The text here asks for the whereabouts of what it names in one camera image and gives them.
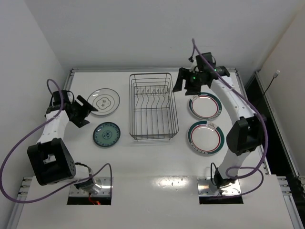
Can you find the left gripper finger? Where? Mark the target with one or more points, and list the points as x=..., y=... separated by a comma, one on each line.
x=86, y=107
x=79, y=122

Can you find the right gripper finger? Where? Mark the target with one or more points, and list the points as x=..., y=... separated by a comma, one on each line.
x=192, y=90
x=182, y=74

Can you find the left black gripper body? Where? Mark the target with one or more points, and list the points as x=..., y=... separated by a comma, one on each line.
x=77, y=112

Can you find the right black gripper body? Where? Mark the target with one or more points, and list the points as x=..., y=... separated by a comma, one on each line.
x=188, y=81

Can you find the green red rimmed plate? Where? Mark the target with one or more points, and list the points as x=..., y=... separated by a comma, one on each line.
x=205, y=137
x=205, y=106

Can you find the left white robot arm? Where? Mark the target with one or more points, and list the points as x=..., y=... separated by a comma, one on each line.
x=49, y=157

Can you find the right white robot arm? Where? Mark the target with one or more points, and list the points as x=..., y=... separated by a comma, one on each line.
x=248, y=128

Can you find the clear glass plate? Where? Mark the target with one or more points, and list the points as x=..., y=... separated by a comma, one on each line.
x=105, y=100

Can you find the teal patterned small plate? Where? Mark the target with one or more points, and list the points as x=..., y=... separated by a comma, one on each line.
x=106, y=134

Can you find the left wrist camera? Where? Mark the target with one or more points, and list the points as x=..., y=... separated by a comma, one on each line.
x=55, y=102

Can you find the metal wire dish rack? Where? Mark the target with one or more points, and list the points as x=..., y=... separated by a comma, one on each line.
x=152, y=107

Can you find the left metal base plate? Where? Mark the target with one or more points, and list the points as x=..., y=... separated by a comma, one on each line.
x=99, y=187

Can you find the metal base plate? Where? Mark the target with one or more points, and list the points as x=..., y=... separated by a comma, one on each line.
x=207, y=189
x=99, y=187

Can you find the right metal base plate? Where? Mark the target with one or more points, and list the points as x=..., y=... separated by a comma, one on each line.
x=207, y=189

